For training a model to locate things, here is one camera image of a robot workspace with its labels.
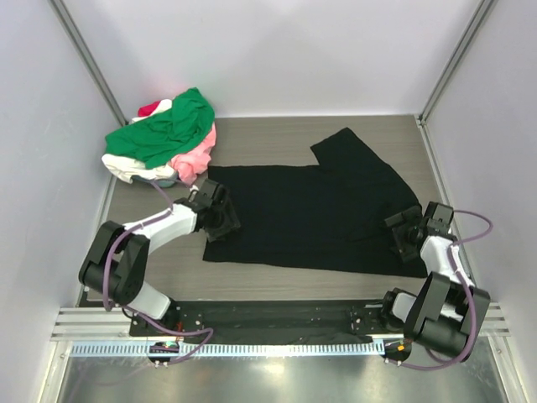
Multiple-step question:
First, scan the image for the black t shirt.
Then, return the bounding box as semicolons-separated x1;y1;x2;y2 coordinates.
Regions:
203;128;426;278

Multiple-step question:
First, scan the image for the white slotted cable duct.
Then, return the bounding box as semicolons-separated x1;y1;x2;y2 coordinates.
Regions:
70;339;385;358

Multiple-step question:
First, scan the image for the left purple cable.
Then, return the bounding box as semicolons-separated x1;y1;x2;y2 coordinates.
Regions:
100;178;215;366

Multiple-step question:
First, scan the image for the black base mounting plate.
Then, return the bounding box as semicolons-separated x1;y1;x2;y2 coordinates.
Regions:
128;298;404;346

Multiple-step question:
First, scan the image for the white t shirt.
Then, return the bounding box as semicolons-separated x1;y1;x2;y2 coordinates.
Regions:
102;154;177;184

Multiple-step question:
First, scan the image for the pink t shirt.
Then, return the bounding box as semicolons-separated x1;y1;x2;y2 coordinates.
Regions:
169;123;216;186

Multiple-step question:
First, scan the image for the aluminium corner post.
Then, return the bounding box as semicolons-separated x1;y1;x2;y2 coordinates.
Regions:
416;0;498;126
48;0;128;126

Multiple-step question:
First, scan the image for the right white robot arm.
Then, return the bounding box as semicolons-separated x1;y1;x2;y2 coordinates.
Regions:
378;202;491;370

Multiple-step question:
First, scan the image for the grey blue t shirt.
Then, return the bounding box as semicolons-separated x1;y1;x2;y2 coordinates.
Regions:
158;179;176;188

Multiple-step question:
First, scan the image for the aluminium frame rail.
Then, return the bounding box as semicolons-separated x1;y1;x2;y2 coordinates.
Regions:
50;307;131;341

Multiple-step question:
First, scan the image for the red t shirt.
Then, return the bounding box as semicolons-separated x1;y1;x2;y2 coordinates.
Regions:
138;100;168;118

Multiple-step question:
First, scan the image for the left aluminium corner post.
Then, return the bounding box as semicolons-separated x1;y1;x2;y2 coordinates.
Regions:
48;0;128;126

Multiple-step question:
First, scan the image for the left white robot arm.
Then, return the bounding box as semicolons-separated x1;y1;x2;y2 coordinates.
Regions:
79;180;241;335

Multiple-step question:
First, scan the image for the right aluminium corner post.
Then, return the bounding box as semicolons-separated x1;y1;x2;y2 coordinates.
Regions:
416;0;498;126

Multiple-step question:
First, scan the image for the green t shirt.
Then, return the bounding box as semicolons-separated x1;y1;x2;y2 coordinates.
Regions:
105;87;215;170

